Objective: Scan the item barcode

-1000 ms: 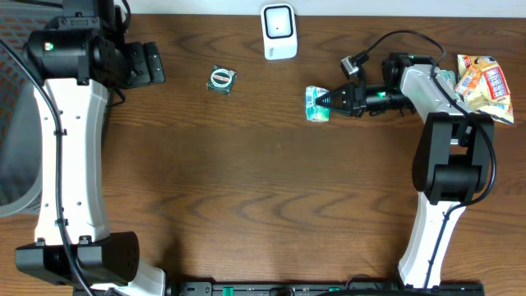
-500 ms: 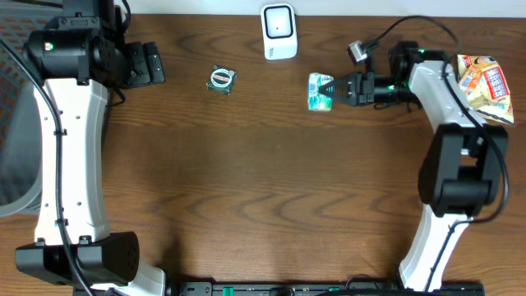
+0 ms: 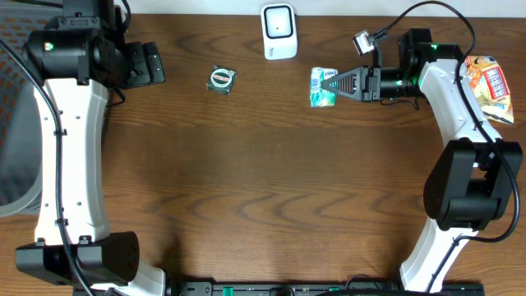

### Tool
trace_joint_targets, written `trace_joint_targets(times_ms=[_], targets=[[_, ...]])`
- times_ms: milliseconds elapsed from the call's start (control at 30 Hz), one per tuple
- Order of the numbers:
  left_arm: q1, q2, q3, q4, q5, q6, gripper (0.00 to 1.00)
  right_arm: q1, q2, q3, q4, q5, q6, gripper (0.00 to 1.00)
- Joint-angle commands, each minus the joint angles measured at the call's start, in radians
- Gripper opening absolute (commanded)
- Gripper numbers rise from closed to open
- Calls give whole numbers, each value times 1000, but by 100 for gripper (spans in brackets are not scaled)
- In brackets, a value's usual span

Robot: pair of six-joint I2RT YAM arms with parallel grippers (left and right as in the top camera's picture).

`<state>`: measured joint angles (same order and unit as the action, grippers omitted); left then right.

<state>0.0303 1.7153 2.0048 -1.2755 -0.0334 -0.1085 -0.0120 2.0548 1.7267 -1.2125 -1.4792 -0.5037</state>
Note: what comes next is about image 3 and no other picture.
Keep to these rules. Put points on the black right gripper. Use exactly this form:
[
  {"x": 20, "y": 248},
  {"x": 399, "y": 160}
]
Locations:
[{"x": 365, "y": 83}]

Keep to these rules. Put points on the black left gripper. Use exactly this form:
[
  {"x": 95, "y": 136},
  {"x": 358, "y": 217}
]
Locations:
[{"x": 138, "y": 62}]

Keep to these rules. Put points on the teal Kleenex tissue pack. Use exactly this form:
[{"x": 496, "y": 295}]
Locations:
[{"x": 319, "y": 97}]

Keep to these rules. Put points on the yellow wet wipes pack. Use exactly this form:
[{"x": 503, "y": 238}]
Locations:
[{"x": 488, "y": 83}]

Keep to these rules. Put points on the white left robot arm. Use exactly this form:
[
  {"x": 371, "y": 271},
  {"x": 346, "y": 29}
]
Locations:
[{"x": 75, "y": 63}]

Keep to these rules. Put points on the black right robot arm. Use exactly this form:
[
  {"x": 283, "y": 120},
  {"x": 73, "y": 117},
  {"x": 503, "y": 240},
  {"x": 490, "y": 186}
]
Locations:
[{"x": 475, "y": 175}]

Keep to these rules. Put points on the white barcode scanner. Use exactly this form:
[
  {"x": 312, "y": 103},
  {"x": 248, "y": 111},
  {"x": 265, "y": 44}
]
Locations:
[{"x": 279, "y": 31}]

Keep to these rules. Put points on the grey plastic mesh basket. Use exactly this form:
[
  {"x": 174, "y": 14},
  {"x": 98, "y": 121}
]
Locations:
[{"x": 21, "y": 176}]

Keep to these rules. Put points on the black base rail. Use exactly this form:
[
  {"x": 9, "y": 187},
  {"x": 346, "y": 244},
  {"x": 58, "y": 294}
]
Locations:
[{"x": 202, "y": 288}]

